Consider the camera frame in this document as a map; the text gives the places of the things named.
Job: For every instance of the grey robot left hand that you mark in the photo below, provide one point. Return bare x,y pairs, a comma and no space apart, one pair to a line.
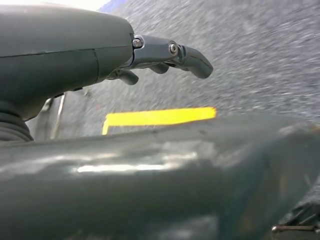
50,49

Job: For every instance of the yellow tape square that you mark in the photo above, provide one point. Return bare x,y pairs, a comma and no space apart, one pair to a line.
160,116

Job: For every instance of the dark grey robot body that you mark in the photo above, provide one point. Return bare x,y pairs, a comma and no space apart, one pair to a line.
287,172

